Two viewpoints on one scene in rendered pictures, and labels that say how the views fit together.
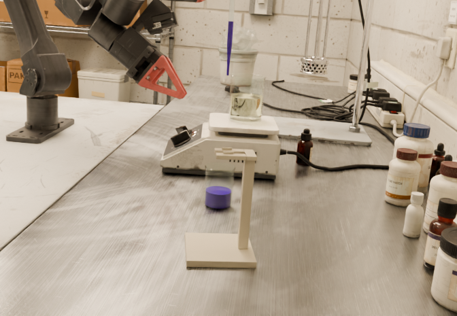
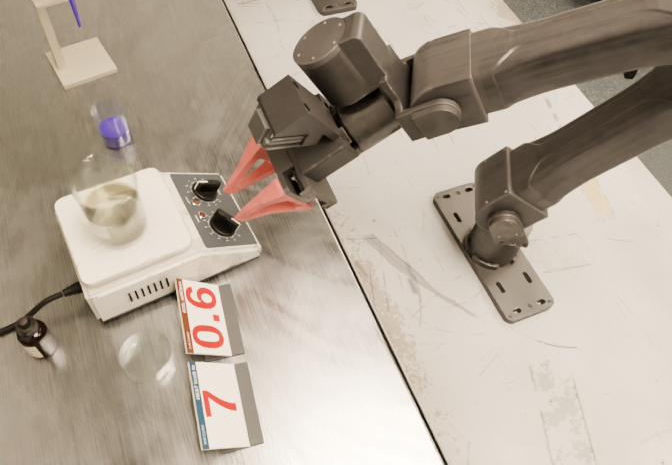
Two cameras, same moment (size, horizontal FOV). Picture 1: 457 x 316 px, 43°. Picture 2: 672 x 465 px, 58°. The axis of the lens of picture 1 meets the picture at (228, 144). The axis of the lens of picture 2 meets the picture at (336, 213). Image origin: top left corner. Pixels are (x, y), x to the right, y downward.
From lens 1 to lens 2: 1.45 m
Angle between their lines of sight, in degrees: 105
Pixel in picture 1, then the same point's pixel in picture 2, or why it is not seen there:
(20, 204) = (281, 64)
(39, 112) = not seen: hidden behind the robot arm
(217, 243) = (83, 63)
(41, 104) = not seen: hidden behind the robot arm
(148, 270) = (121, 29)
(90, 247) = (176, 36)
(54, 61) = (495, 176)
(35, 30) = (550, 139)
